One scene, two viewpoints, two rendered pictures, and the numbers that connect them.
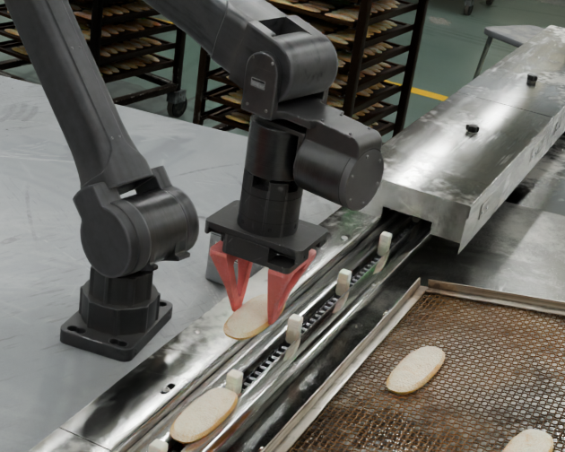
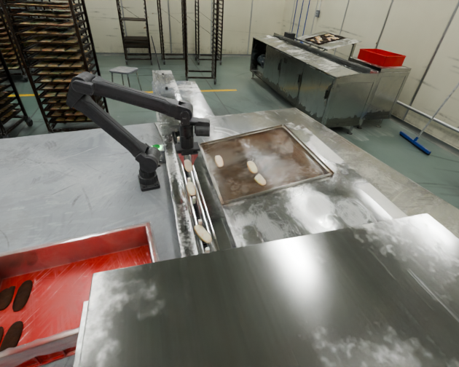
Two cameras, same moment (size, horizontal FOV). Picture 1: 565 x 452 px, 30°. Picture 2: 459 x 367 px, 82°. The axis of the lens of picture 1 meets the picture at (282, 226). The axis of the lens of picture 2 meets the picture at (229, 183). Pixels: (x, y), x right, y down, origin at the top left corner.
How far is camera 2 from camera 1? 0.55 m
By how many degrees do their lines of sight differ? 37
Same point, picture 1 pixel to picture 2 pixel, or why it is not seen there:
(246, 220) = (185, 147)
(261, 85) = (185, 118)
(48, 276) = (120, 180)
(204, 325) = (170, 172)
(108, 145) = (137, 143)
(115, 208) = (148, 156)
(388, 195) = (172, 128)
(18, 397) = (150, 206)
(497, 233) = not seen: hidden behind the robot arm
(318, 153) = (200, 127)
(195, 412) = (190, 188)
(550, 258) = not seen: hidden behind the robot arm
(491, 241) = not seen: hidden behind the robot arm
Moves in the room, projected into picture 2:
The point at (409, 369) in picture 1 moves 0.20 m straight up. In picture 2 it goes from (218, 161) to (221, 122)
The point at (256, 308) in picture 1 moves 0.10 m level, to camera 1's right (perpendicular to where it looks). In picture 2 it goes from (187, 163) to (205, 157)
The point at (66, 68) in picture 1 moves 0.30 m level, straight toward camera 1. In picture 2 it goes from (119, 129) to (168, 156)
